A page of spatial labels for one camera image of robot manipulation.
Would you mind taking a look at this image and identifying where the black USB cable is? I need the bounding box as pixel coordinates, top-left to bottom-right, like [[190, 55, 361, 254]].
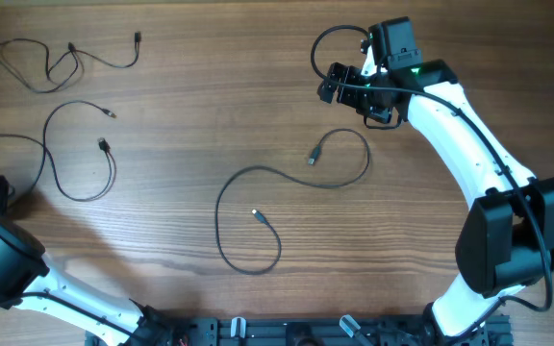
[[214, 127, 372, 277], [0, 31, 142, 95], [0, 99, 118, 203]]

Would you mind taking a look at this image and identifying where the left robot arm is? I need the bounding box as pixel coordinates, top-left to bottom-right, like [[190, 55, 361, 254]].
[[0, 176, 175, 345]]

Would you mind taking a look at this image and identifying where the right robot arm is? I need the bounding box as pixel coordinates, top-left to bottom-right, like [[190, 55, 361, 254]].
[[317, 17, 554, 345]]

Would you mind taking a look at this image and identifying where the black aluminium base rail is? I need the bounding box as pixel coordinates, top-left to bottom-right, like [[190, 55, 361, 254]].
[[84, 313, 514, 346]]

